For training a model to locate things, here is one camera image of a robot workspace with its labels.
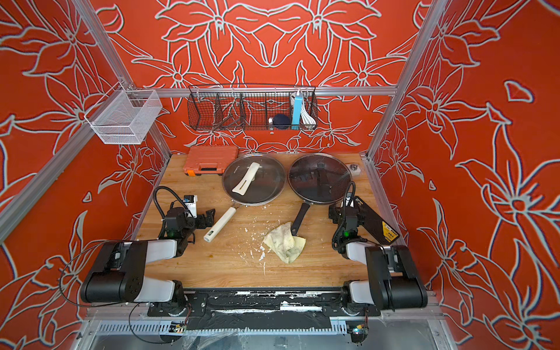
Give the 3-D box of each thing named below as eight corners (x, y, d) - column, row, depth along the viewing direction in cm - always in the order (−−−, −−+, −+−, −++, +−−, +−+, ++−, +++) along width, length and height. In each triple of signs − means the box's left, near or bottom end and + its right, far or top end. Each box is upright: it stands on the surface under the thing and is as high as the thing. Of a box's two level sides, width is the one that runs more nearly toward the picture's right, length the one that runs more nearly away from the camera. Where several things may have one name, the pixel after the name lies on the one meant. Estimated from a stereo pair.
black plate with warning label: (383, 249, 88) (386, 245, 85) (343, 206, 101) (345, 202, 98) (397, 238, 91) (401, 234, 88) (357, 198, 104) (360, 194, 101)
